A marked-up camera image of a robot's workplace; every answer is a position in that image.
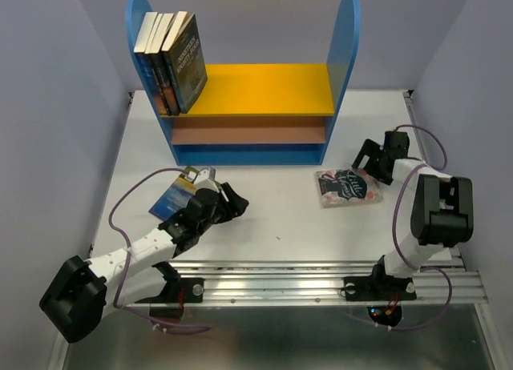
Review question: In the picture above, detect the Little Women floral book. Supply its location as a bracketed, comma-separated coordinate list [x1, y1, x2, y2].
[315, 169, 382, 208]

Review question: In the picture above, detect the blue green landscape book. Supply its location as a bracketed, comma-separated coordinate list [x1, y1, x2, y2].
[148, 166, 199, 221]

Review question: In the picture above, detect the A Tale of Two Cities book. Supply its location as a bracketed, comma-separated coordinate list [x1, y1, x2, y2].
[159, 11, 187, 116]

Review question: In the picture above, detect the Nineteen Eighty-Four dark book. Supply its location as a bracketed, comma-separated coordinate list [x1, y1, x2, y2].
[170, 11, 208, 114]

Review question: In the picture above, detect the Three Days to See book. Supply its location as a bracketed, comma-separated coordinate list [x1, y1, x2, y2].
[144, 12, 172, 116]

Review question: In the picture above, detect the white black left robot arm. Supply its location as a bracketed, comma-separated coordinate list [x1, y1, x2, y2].
[39, 183, 249, 344]

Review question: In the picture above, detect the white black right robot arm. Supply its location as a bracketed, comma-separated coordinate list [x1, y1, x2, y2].
[341, 127, 474, 302]

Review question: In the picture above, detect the blue wooden bookshelf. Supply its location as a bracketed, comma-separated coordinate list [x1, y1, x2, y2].
[125, 0, 361, 166]

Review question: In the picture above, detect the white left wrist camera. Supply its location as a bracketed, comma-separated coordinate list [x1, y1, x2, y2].
[185, 166, 219, 191]

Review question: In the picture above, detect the aluminium mounting rail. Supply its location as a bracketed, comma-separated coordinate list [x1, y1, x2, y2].
[66, 259, 491, 308]

